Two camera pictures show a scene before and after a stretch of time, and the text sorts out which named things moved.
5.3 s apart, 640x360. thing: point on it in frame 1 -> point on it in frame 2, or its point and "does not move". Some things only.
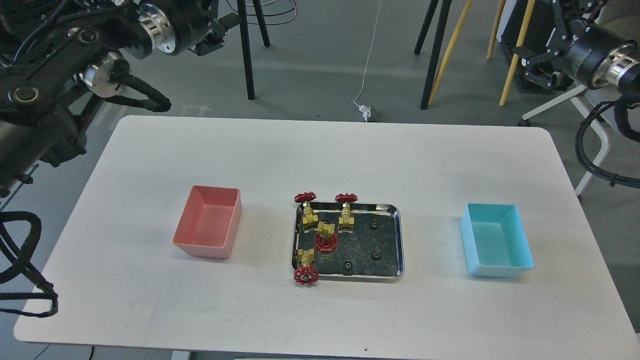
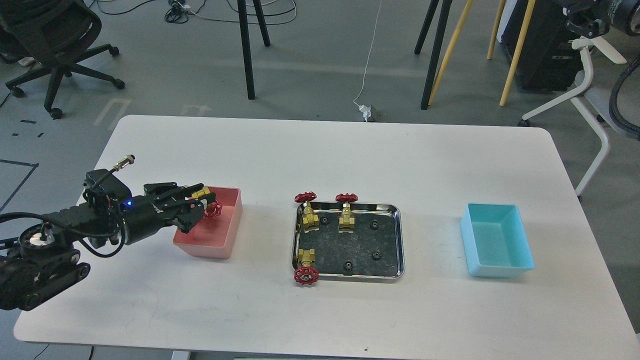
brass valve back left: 310,221 does not move
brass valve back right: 346,222 does not move
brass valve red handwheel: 325,239 -> 213,209
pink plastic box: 209,222 does not move
